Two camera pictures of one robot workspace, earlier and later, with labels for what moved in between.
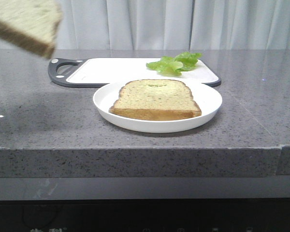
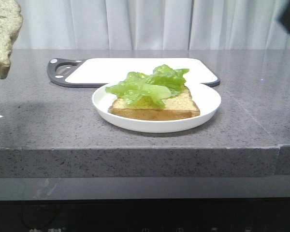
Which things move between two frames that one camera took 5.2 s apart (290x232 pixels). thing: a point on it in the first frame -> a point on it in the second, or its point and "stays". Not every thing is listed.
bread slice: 159,99 stays
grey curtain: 172,24 stays
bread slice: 33,24 -> 6,19
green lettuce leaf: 175,65 -> 162,82
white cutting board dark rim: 104,72 stays
